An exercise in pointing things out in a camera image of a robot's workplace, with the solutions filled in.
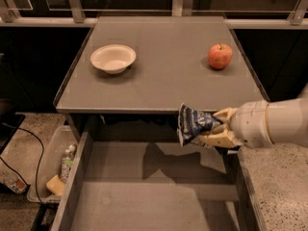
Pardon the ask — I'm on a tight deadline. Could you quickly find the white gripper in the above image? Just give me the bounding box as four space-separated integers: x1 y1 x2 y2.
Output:
198 100 272 148

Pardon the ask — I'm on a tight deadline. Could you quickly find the blue chip bag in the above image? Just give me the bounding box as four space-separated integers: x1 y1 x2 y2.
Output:
177 104 222 146

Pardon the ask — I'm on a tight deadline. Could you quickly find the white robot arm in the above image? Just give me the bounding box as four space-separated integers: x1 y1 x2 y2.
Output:
198 98 308 148

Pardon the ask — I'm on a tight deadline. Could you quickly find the open grey top drawer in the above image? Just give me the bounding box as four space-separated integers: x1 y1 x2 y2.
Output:
51 133 268 231

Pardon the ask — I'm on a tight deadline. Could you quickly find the red apple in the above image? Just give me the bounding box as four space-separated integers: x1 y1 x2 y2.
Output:
207 43 233 70

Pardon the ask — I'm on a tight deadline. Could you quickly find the grey cabinet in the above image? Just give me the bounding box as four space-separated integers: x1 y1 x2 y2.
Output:
53 15 270 146

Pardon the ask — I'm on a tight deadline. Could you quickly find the white bowl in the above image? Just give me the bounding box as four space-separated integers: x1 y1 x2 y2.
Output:
90 44 137 74

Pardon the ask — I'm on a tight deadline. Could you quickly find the plastic bottle in bin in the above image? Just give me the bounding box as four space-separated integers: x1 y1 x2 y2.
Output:
61 144 77 183

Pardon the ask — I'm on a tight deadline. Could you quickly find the clear plastic bin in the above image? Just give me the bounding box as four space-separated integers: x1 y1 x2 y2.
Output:
27 125 77 203

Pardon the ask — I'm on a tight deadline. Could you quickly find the yellow sponge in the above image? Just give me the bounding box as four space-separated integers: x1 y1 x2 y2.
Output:
46 175 65 196

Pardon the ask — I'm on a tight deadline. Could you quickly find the plastic bottle on floor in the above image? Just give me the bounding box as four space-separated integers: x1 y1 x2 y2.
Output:
0 170 27 193

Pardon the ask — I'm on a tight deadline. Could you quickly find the metal railing frame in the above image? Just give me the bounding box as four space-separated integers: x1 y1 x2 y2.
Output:
0 0 308 28

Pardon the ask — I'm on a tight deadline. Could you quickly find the black cable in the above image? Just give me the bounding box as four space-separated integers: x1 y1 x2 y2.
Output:
0 122 46 204

